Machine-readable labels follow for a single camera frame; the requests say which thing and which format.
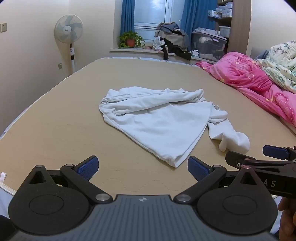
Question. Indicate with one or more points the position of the window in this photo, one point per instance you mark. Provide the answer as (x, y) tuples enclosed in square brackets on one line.
[(152, 14)]

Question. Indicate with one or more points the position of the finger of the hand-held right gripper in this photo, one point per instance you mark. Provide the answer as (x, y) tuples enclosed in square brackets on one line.
[(237, 157), (275, 151)]

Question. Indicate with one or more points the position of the white floral quilt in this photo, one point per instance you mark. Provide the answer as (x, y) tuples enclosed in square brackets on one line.
[(281, 62)]

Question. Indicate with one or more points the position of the person's right hand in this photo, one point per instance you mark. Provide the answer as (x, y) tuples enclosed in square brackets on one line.
[(288, 220)]

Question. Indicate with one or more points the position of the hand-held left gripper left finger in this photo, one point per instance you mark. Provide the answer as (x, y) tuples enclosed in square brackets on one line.
[(89, 168)]

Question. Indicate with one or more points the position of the white mattress tag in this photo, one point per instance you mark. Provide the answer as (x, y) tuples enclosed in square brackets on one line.
[(3, 176)]

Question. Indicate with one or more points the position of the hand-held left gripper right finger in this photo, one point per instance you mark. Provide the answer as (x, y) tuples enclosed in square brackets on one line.
[(197, 168)]

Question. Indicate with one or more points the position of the pink quilt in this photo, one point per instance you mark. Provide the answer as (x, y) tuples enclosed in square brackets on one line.
[(242, 76)]

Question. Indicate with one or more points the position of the pile of dark clothes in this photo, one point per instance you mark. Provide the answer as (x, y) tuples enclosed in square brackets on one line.
[(172, 38)]

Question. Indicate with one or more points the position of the grey folded clothes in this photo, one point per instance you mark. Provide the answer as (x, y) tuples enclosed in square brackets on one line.
[(205, 31)]

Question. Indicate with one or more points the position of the shelf with white boxes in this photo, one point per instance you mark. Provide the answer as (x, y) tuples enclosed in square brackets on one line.
[(224, 14)]

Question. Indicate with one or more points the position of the white standing fan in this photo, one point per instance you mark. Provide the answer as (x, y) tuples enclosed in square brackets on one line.
[(68, 29)]

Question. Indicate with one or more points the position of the clear plastic storage box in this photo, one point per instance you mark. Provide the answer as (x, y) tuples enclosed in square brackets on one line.
[(209, 47)]

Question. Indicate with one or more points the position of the white shirt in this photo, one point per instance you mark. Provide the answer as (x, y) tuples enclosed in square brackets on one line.
[(161, 120)]

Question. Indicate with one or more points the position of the blue curtain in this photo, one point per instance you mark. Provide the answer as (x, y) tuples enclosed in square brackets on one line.
[(127, 18), (196, 14)]

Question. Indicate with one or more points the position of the grey-blue cloth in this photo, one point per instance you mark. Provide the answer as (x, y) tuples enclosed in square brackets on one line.
[(263, 55)]

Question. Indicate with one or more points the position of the potted green plant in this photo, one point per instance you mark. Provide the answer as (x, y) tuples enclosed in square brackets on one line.
[(130, 37)]

